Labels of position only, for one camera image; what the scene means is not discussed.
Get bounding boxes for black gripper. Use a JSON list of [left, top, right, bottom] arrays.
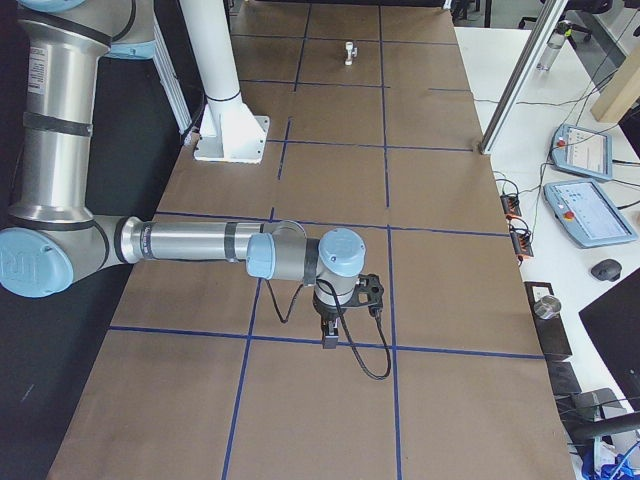
[[313, 295, 344, 349]]

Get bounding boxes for white PPR valve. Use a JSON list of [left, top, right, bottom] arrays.
[[344, 41, 358, 66]]

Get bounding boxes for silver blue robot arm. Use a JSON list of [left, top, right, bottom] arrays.
[[1, 1, 372, 348]]

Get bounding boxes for lower orange black connector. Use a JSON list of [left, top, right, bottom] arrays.
[[509, 226, 534, 261]]

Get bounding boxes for orange black connector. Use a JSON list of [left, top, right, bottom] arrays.
[[509, 226, 534, 261], [500, 193, 522, 220]]

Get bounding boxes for upper orange black connector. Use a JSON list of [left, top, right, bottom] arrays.
[[500, 193, 522, 220]]

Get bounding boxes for black metal block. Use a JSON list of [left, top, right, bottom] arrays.
[[524, 281, 572, 361]]

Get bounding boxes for lower teach pendant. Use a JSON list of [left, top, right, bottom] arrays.
[[543, 179, 638, 248]]

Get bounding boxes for teach pendant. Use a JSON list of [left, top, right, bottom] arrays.
[[550, 123, 613, 182], [543, 179, 638, 248]]

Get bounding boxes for black computer mouse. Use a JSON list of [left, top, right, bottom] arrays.
[[590, 258, 622, 282]]

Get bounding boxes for black monitor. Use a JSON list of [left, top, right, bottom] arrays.
[[579, 277, 639, 403]]

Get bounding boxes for upper teach pendant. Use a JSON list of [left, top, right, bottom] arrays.
[[550, 123, 613, 182]]

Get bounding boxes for clear water bottle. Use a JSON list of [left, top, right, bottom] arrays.
[[536, 20, 572, 71]]

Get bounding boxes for black camera cable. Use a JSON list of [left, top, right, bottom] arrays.
[[266, 277, 392, 382]]

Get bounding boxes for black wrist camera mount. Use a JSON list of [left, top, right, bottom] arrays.
[[346, 274, 384, 318]]

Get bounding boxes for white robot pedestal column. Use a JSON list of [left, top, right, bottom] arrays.
[[180, 0, 270, 164]]

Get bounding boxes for aluminium profile rail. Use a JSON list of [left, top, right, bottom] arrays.
[[153, 18, 191, 134]]

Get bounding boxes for aluminium frame post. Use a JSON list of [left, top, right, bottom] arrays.
[[479, 0, 568, 155]]

